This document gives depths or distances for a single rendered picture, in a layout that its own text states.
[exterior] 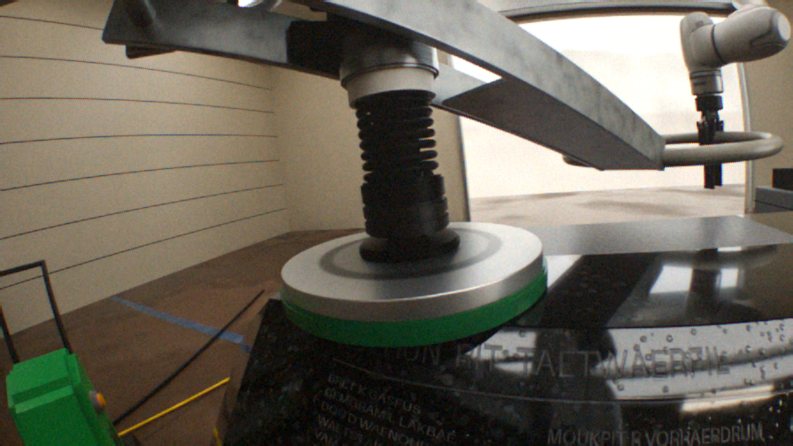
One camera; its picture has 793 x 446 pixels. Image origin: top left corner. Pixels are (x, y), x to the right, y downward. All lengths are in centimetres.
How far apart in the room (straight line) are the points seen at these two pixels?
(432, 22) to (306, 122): 611
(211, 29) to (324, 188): 582
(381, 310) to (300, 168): 624
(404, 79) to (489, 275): 14
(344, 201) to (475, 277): 570
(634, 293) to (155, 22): 42
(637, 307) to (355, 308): 17
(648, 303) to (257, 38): 36
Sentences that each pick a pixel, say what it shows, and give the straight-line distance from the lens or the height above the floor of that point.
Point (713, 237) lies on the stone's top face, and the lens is 40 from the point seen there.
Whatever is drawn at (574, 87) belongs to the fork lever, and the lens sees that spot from 33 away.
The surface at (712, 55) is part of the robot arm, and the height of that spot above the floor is 118.
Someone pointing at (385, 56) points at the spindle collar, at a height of 104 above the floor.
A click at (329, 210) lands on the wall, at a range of 607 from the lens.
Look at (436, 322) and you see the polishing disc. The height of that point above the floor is 88.
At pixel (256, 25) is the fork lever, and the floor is 110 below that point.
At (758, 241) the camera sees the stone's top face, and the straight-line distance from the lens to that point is 41.
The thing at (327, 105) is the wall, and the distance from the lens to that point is 607.
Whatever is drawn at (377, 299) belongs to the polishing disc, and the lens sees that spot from 17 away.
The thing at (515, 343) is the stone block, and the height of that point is 86.
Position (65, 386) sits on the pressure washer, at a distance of 122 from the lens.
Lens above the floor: 96
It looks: 9 degrees down
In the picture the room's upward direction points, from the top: 7 degrees counter-clockwise
